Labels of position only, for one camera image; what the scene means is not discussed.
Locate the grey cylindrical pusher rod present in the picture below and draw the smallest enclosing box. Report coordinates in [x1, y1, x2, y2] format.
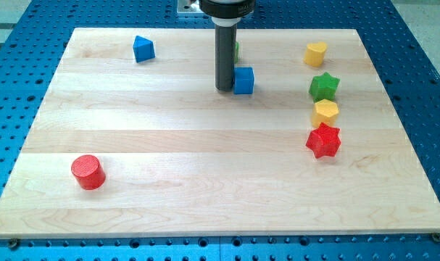
[212, 17, 240, 91]

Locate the blue cube block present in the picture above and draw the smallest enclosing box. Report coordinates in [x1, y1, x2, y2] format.
[233, 67, 254, 95]

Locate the yellow heart block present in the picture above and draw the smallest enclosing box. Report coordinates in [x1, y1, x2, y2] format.
[303, 42, 328, 67]

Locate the green star block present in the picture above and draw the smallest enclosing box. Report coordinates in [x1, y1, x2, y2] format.
[309, 72, 340, 102]

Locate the red star block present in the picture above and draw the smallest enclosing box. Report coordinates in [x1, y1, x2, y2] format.
[306, 123, 341, 159]

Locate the green block behind rod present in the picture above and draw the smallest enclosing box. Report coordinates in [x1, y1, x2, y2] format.
[233, 42, 240, 64]

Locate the blue triangular prism block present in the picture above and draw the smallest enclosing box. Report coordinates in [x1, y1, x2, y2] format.
[133, 36, 155, 63]

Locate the yellow hexagon block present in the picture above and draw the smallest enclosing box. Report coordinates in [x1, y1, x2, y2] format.
[310, 99, 339, 128]

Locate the light wooden board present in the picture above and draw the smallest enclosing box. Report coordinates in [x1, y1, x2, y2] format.
[0, 28, 440, 239]

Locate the red cylinder block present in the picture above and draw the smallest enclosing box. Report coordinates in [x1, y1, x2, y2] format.
[71, 154, 106, 190]

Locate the silver metal bracket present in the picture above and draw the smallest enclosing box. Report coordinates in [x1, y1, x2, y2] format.
[176, 0, 203, 15]

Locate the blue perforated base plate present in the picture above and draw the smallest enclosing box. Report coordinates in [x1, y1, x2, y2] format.
[0, 1, 440, 260]

